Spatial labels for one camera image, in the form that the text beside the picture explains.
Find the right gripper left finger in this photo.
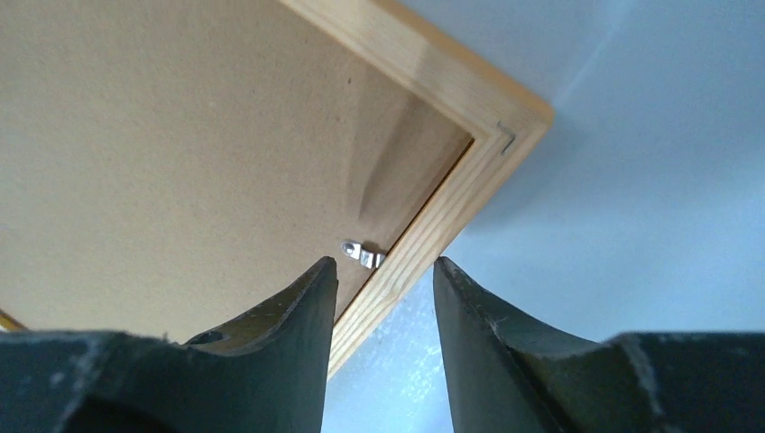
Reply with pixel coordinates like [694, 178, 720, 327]
[1, 256, 338, 432]

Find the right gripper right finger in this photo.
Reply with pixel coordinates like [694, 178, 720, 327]
[433, 257, 764, 432]

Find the orange wooden picture frame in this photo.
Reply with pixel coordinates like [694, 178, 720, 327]
[0, 0, 556, 381]

